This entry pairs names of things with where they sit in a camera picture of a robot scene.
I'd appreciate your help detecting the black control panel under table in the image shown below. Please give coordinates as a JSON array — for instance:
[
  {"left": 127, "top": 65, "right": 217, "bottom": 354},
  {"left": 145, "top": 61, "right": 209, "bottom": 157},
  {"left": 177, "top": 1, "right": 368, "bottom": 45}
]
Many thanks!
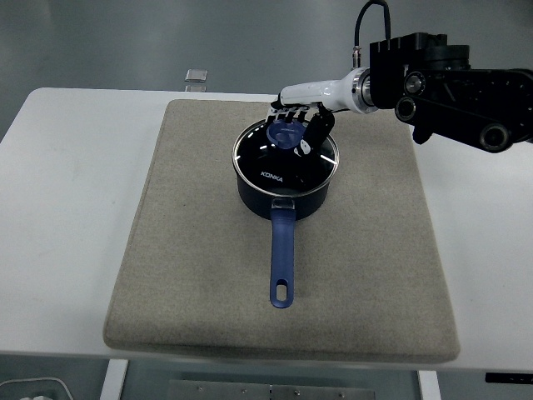
[{"left": 485, "top": 372, "right": 533, "bottom": 385}]

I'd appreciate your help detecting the white rounded box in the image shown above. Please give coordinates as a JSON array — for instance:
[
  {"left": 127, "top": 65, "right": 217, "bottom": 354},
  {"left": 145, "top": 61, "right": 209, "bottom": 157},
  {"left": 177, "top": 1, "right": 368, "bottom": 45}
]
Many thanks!
[{"left": 0, "top": 377, "right": 72, "bottom": 400}]

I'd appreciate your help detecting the white table leg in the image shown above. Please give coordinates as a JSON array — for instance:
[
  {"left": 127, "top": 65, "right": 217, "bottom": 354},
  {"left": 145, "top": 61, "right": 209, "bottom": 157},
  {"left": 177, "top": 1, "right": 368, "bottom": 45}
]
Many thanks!
[
  {"left": 416, "top": 369, "right": 442, "bottom": 400},
  {"left": 99, "top": 358, "right": 130, "bottom": 400}
]

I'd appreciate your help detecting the dark pot with blue handle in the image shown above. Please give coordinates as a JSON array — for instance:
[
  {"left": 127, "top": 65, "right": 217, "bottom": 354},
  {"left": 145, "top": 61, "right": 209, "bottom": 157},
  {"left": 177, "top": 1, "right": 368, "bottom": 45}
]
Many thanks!
[{"left": 235, "top": 170, "right": 330, "bottom": 309}]

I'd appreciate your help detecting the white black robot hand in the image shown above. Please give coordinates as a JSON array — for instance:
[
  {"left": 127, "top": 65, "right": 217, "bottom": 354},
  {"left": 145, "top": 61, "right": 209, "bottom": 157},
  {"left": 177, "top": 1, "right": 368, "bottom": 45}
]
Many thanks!
[{"left": 266, "top": 67, "right": 369, "bottom": 158}]

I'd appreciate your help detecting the beige fabric mat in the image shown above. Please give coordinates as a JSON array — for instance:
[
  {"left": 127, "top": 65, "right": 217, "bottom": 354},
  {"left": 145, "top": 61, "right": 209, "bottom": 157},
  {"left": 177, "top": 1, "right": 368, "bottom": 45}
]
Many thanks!
[{"left": 102, "top": 98, "right": 461, "bottom": 363}]

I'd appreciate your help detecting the glass pot lid blue knob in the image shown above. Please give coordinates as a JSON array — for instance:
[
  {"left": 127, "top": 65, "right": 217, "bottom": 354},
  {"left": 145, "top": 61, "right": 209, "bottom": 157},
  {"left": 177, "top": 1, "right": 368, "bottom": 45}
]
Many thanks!
[{"left": 231, "top": 117, "right": 341, "bottom": 198}]

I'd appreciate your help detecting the grey metal plate with screws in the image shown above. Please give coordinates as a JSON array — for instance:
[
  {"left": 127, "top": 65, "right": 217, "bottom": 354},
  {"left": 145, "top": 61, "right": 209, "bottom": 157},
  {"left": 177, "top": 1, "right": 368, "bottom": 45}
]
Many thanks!
[{"left": 166, "top": 378, "right": 377, "bottom": 400}]

